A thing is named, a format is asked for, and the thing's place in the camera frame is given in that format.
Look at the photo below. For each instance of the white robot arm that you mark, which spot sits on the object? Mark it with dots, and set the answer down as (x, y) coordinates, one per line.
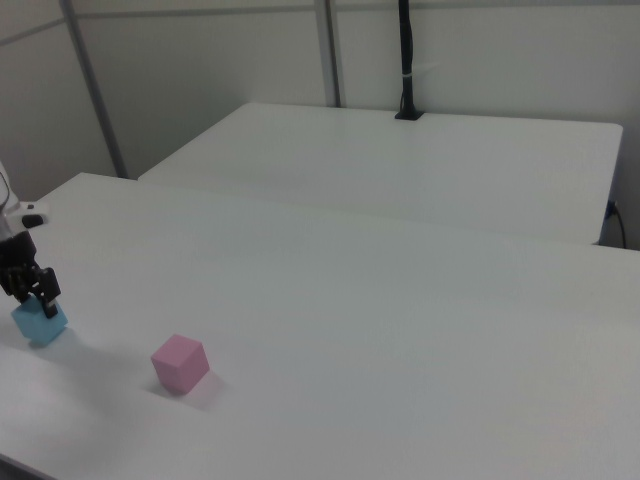
(17, 212)

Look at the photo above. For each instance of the grey metal partition post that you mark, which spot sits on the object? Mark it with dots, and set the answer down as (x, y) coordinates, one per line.
(330, 50)

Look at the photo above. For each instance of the black stand pole with base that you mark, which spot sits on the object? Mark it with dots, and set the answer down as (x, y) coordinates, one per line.
(407, 50)

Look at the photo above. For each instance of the pink cube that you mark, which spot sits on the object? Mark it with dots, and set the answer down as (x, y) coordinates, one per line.
(177, 367)

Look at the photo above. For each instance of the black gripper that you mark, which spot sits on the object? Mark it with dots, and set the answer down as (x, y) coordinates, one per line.
(17, 252)

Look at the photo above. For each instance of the blue cube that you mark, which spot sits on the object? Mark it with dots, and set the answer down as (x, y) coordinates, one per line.
(42, 327)

